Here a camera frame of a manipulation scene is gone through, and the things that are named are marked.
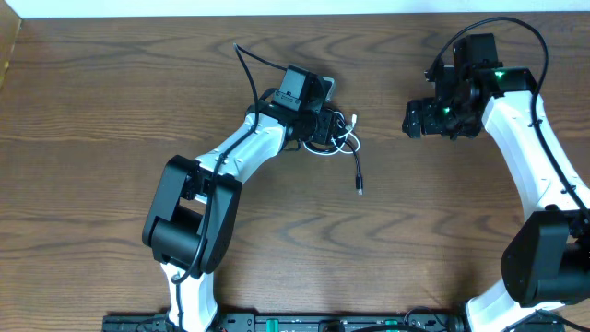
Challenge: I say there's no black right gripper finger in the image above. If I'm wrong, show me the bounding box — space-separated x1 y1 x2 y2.
406 100 422 121
402 117 421 138

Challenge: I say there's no white USB cable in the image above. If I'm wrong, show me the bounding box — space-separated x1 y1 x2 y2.
301 113 361 157

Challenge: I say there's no black USB cable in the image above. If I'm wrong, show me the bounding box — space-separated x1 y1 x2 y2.
294 108 364 196

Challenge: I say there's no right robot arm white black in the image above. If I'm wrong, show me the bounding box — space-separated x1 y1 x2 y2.
402 33 589 331

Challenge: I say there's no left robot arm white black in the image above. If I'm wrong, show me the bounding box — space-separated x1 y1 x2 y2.
142 65 338 331

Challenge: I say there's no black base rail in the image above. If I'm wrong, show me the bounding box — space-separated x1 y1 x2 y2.
101 307 471 332

